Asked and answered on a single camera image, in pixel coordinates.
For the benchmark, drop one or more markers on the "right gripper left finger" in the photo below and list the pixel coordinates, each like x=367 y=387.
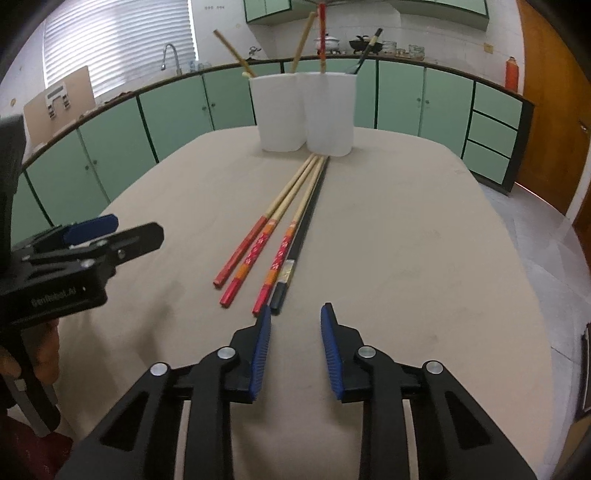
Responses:
x=137 y=438

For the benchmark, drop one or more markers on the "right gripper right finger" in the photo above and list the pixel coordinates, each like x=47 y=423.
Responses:
x=455 y=437

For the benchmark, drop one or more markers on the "red-tipped bamboo chopstick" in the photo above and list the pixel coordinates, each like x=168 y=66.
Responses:
x=288 y=239
x=322 y=25
x=223 y=275
x=238 y=276

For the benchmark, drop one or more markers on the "black chopstick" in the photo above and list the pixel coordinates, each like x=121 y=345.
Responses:
x=366 y=51
x=289 y=265

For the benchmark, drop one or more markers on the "plain bamboo chopstick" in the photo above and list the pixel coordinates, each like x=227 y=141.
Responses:
x=304 y=37
x=234 y=53

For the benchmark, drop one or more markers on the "green lower kitchen cabinets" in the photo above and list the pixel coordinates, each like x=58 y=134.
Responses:
x=77 y=174

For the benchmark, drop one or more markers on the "person's left hand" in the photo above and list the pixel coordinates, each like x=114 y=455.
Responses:
x=42 y=344

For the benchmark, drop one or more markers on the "brown cardboard box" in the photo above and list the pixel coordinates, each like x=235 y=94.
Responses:
x=59 y=106

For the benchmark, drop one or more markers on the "white window blind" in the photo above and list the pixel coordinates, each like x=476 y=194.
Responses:
x=119 y=41

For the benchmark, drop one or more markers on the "white double utensil holder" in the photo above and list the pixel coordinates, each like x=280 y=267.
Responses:
x=310 y=109

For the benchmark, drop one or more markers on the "black wok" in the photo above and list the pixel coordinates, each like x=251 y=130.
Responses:
x=360 y=43

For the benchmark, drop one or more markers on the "brown wooden door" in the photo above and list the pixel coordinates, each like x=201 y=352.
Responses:
x=559 y=136

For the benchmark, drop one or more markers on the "green upper wall cabinets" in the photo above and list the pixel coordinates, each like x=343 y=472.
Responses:
x=474 y=14

